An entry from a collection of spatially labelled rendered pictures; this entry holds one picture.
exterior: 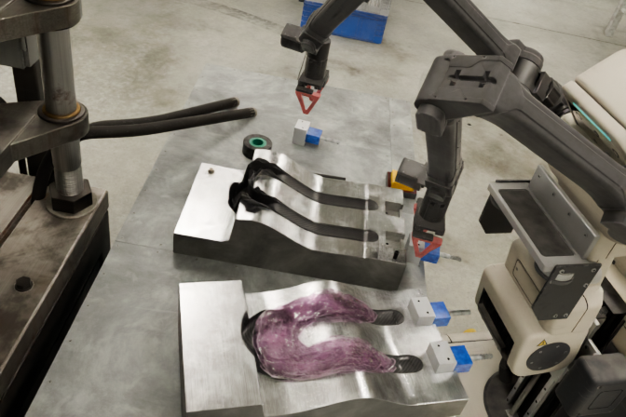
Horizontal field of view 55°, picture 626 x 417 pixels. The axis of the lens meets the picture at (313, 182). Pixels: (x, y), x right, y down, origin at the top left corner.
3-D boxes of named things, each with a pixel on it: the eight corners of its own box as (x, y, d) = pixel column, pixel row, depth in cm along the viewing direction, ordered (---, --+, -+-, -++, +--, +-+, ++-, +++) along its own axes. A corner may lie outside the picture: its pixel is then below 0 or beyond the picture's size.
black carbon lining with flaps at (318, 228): (376, 207, 144) (386, 176, 138) (376, 253, 131) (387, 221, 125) (234, 181, 143) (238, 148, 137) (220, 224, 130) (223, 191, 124)
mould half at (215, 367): (413, 305, 130) (427, 271, 123) (459, 415, 110) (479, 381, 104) (177, 320, 117) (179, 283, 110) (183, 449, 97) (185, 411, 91)
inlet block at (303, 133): (338, 145, 174) (342, 129, 171) (335, 154, 170) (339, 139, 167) (295, 134, 175) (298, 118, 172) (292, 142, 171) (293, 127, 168)
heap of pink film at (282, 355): (373, 303, 121) (382, 276, 116) (401, 380, 107) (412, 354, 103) (245, 311, 114) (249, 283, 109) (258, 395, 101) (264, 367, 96)
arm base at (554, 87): (586, 111, 126) (557, 82, 135) (569, 89, 121) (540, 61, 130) (551, 137, 129) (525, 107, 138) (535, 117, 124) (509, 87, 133)
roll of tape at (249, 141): (270, 145, 169) (272, 135, 167) (271, 162, 163) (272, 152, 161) (242, 142, 168) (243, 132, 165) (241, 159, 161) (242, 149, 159)
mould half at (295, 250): (393, 216, 153) (407, 175, 145) (396, 292, 132) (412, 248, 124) (200, 181, 151) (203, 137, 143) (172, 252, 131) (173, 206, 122)
